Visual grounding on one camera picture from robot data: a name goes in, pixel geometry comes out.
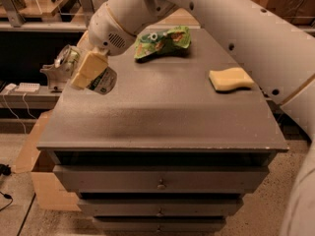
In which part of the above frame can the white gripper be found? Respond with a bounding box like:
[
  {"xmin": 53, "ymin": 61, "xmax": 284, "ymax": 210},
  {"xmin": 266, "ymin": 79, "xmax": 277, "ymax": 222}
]
[{"xmin": 71, "ymin": 3, "xmax": 136, "ymax": 89}]

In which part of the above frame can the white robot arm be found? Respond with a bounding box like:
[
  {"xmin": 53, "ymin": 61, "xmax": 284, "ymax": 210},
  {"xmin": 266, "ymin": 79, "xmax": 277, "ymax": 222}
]
[{"xmin": 72, "ymin": 0, "xmax": 315, "ymax": 236}]

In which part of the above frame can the white plastic part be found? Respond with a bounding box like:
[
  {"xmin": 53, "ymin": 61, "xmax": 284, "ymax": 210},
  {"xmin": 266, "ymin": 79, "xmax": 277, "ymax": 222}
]
[{"xmin": 40, "ymin": 58, "xmax": 78, "ymax": 91}]

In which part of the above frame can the white power strip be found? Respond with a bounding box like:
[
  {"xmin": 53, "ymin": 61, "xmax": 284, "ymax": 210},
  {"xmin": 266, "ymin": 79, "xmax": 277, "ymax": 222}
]
[{"xmin": 15, "ymin": 83, "xmax": 40, "ymax": 93}]

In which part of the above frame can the green chip bag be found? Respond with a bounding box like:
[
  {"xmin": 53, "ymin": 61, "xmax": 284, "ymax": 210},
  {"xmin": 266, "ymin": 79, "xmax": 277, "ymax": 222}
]
[{"xmin": 134, "ymin": 26, "xmax": 191, "ymax": 60}]

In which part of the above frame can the grey drawer cabinet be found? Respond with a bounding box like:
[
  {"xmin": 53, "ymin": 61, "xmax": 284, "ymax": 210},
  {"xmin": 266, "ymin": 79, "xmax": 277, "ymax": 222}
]
[{"xmin": 38, "ymin": 29, "xmax": 287, "ymax": 232}]

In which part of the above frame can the yellow sponge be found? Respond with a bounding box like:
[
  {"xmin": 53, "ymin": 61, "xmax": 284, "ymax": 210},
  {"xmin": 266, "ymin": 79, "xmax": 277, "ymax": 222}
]
[{"xmin": 209, "ymin": 67, "xmax": 255, "ymax": 91}]

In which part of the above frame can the cardboard box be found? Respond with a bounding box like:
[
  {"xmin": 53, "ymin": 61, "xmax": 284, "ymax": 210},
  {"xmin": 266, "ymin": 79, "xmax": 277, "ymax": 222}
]
[{"xmin": 13, "ymin": 110, "xmax": 80, "ymax": 211}]

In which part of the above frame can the black cable on floor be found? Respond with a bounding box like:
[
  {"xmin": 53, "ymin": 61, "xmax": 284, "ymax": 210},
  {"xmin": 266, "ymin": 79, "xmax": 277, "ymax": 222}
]
[{"xmin": 0, "ymin": 163, "xmax": 14, "ymax": 212}]

